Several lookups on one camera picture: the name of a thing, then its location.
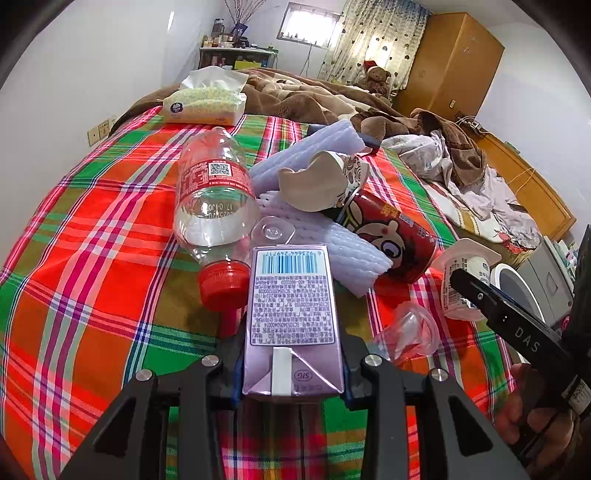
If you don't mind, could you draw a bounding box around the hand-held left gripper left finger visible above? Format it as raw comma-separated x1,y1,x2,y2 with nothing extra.
60,309,245,480

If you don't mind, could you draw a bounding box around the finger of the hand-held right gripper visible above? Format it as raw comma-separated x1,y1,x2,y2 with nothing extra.
450,268,573,370

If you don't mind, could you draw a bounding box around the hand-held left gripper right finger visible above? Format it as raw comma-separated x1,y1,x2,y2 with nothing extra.
342,339,532,480

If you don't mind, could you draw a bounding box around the white trash bin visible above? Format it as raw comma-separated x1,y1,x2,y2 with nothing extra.
489,262,550,370

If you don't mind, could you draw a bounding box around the white yogurt cup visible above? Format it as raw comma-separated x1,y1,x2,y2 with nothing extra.
430,239,503,321

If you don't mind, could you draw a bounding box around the crushed pinkish clear plastic cup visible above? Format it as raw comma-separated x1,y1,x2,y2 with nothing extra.
374,302,441,365

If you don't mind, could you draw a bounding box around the purple drink carton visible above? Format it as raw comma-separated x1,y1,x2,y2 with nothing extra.
242,244,346,400

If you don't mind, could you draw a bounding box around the pale purple foam net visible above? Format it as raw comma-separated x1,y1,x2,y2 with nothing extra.
249,119,375,195
259,191,393,296

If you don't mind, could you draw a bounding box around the clear plastic bottle red cap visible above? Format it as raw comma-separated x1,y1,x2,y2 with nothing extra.
173,127,259,311

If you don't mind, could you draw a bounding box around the crushed printed paper cup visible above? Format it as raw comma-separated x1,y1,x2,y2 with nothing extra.
278,150,370,213

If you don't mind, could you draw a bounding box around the person's right hand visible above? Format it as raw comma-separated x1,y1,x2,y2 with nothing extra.
496,362,578,462

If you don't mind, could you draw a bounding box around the grey nightstand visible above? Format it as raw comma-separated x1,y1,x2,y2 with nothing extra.
524,235,578,324

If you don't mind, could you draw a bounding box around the floral bed sheet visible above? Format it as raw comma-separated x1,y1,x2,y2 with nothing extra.
429,185,522,259

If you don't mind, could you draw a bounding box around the pale lilac quilt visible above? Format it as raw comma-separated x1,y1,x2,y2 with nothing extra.
381,129,543,241

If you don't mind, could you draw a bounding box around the red cartoon drink can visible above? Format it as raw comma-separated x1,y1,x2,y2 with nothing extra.
323,189,439,283

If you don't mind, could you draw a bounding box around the wooden headboard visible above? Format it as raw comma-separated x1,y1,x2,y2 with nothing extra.
455,117,577,241

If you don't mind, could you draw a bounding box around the plaid blanket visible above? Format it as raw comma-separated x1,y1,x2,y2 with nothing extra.
0,106,518,480

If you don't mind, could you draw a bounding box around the dark blue glasses case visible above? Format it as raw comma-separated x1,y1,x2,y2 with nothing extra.
307,124,382,149

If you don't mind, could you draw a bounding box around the wooden wardrobe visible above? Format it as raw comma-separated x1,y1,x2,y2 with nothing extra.
392,12,505,121

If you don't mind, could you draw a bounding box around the brown teddy bear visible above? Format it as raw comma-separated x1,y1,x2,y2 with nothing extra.
358,60,393,97

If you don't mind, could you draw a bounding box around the brown fleece blanket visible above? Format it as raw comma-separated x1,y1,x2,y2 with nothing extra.
108,68,488,188

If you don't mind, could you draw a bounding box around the tissue pack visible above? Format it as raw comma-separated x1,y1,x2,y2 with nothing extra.
163,66,249,125

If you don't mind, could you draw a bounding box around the patterned curtain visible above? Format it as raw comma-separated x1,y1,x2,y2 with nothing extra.
318,0,432,90

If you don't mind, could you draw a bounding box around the shelf unit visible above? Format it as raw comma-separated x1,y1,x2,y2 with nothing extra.
199,46,278,72

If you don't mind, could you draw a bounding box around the row of bottles on shelf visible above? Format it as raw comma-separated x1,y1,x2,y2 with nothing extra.
203,18,259,49

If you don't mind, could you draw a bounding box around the window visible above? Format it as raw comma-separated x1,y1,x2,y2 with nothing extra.
277,1,343,48

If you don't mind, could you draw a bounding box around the vase with bare branches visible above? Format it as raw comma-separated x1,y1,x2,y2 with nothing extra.
224,0,266,38

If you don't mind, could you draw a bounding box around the power strip with cables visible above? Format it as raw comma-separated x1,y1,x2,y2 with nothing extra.
455,111,483,132

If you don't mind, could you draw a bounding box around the wall socket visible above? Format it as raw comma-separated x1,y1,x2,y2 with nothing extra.
88,119,112,147

